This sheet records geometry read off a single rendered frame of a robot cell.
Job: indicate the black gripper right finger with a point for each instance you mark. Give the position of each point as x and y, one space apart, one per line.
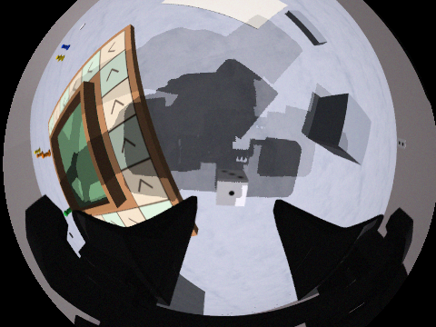
315 248

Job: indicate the white die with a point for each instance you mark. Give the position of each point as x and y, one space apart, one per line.
232 187

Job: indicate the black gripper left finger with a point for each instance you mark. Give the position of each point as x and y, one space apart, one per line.
154 248

